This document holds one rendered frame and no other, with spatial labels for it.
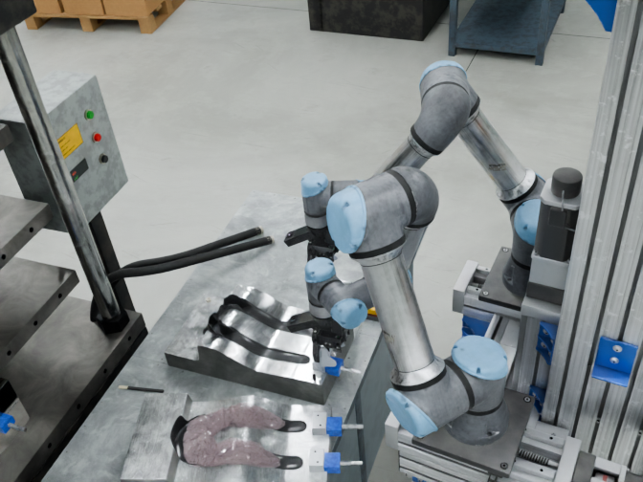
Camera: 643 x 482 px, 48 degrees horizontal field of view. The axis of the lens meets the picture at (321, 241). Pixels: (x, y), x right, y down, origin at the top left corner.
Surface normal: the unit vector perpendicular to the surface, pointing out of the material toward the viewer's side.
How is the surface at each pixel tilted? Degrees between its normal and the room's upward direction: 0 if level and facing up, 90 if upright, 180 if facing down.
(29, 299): 0
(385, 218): 63
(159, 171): 0
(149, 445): 0
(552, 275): 90
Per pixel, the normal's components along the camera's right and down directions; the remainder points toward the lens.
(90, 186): 0.93, 0.17
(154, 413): -0.08, -0.76
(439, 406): 0.36, 0.08
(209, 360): -0.35, 0.62
